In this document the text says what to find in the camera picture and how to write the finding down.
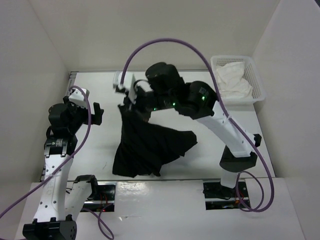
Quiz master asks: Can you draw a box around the white cloth in basket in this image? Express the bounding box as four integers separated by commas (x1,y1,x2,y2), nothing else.
215,61,253,99

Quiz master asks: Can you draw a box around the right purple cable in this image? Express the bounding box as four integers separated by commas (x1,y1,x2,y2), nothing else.
121,38,275,212

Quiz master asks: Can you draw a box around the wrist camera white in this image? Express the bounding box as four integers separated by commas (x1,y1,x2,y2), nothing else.
112,71,137,103
68,88,88,109

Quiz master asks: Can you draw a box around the black pleated skirt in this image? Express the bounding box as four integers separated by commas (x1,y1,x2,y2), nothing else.
112,105,198,178

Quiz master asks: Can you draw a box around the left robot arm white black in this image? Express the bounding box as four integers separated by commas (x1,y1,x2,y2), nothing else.
22,94,104,240

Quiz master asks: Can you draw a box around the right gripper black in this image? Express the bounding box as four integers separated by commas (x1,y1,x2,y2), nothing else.
123,82,175,121

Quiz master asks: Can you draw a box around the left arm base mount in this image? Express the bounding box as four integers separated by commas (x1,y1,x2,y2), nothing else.
83,181,117,213

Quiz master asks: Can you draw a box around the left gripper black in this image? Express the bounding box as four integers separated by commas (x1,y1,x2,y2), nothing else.
63,96,104,134

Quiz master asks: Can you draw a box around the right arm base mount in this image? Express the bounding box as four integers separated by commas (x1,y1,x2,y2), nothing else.
202,180,251,210

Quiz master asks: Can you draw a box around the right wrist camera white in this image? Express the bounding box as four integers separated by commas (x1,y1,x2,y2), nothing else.
112,71,137,103

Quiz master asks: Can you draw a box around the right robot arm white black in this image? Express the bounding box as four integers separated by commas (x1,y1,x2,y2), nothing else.
114,62,262,197

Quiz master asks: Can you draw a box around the white plastic basket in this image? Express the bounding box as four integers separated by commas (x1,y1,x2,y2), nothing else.
210,55,266,105

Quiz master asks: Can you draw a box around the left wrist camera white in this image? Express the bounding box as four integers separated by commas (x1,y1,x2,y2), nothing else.
68,88,88,109

